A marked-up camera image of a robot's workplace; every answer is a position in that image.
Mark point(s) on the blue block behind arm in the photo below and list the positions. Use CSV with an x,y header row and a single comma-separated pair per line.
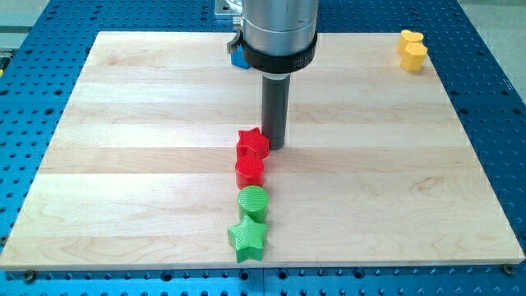
x,y
238,60

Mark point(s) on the silver metal bracket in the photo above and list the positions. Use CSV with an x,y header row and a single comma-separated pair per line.
x,y
225,9

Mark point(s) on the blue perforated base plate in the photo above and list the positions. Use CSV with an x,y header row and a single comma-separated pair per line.
x,y
41,76

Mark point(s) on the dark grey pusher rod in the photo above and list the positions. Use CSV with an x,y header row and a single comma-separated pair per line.
x,y
275,109

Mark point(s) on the green cylinder block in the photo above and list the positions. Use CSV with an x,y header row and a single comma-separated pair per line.
x,y
253,201

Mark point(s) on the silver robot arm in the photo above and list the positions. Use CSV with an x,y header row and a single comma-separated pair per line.
x,y
277,37

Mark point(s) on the green star block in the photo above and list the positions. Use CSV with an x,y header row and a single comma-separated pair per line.
x,y
248,238

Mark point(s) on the yellow hexagon block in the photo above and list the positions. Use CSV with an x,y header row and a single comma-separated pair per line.
x,y
413,56

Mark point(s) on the red cylinder block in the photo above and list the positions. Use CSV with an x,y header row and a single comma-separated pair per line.
x,y
249,171

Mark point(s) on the red star block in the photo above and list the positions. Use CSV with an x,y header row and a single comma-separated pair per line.
x,y
252,142

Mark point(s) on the light wooden board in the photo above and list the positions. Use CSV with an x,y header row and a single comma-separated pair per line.
x,y
376,170

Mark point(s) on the yellow heart block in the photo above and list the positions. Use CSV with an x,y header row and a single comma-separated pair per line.
x,y
407,37

